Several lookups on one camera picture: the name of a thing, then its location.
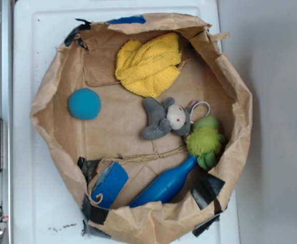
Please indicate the blue rectangular sponge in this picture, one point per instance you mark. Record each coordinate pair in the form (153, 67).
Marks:
(109, 185)

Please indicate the grey plush mouse toy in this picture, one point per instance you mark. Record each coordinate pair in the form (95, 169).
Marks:
(167, 117)

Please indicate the yellow towel cloth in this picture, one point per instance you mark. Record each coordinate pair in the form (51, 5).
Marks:
(149, 69)

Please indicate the green fuzzy plush toy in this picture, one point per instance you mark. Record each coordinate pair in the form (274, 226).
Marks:
(205, 142)

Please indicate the blue foam ball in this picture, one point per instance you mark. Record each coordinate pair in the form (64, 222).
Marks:
(84, 104)

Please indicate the brown paper bag bin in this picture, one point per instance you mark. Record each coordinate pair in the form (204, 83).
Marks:
(86, 59)

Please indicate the white plastic tray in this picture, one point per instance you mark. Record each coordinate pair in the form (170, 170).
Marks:
(43, 209)

